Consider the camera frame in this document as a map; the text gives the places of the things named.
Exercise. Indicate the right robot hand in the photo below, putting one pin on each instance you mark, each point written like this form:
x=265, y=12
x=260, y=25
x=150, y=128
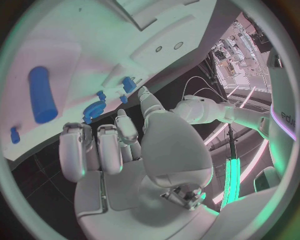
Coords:
x=173, y=150

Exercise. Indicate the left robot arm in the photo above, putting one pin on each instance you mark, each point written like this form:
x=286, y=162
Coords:
x=199, y=110

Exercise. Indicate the white task board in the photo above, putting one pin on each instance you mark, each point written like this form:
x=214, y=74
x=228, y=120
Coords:
x=98, y=46

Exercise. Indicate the glowing light bar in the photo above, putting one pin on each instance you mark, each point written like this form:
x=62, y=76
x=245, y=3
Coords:
x=232, y=180

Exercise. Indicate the small blue peg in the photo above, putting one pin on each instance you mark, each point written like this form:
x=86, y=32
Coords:
x=123, y=99

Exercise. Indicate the blue block plug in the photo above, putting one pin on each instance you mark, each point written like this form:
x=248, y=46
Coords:
x=128, y=85

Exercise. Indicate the blue gear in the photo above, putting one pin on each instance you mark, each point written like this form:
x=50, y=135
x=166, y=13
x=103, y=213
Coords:
x=93, y=110

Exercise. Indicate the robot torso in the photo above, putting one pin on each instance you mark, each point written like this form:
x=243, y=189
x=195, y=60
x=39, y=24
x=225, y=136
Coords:
x=280, y=120

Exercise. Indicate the long blue cylinder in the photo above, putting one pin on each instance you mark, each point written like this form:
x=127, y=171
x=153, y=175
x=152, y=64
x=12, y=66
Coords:
x=42, y=97

